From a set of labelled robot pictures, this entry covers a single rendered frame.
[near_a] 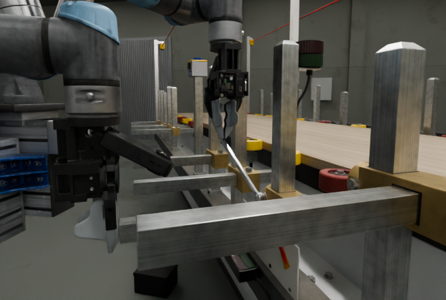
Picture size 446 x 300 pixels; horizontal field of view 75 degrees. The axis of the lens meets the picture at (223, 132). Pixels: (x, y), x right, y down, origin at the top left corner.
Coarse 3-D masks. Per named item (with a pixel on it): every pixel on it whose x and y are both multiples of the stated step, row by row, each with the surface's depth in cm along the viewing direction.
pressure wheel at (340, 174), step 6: (324, 174) 56; (330, 174) 56; (336, 174) 57; (342, 174) 57; (324, 180) 56; (330, 180) 55; (336, 180) 54; (342, 180) 54; (324, 186) 56; (330, 186) 55; (336, 186) 54; (342, 186) 54; (330, 192) 55
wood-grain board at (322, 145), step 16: (224, 112) 351; (256, 128) 154; (304, 128) 154; (320, 128) 154; (336, 128) 154; (352, 128) 154; (368, 128) 154; (304, 144) 98; (320, 144) 98; (336, 144) 98; (352, 144) 98; (368, 144) 98; (432, 144) 98; (304, 160) 80; (320, 160) 74; (336, 160) 72; (352, 160) 72; (368, 160) 72; (432, 160) 72
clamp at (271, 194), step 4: (264, 188) 62; (268, 188) 59; (272, 188) 59; (268, 192) 59; (272, 192) 57; (276, 192) 56; (280, 192) 56; (284, 192) 56; (288, 192) 56; (292, 192) 56; (296, 192) 56; (300, 192) 56; (268, 196) 59; (272, 196) 57; (276, 196) 56; (280, 196) 54; (284, 196) 54; (288, 196) 54; (292, 196) 54; (296, 196) 54
